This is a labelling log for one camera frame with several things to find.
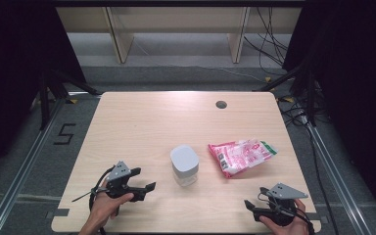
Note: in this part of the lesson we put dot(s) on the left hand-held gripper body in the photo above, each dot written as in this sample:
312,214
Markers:
117,182

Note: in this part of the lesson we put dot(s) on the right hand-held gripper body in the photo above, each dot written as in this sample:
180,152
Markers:
284,209

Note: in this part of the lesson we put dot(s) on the pink and white bag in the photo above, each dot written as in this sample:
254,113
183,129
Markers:
241,156

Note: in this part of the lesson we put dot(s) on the clear jar with white lid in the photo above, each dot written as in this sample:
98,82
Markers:
184,163

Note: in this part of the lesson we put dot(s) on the person's right hand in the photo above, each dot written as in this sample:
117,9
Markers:
293,228

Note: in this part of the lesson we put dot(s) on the person's left hand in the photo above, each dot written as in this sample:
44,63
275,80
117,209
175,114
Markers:
106,207

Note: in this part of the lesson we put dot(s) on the grey table grommet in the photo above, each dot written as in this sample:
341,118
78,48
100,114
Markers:
221,104

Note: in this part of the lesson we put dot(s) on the black metal stand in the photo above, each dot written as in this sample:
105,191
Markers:
45,98
310,98

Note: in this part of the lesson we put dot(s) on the dark curtain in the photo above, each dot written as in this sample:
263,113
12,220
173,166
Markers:
13,65
355,81

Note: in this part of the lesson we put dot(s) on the beige wooden shelf unit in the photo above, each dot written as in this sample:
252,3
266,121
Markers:
176,19

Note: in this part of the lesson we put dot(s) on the grey table bracket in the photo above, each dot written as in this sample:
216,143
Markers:
60,212
320,218

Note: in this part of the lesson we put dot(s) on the metal floor rail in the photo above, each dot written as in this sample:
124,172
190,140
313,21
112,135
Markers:
19,176
336,182

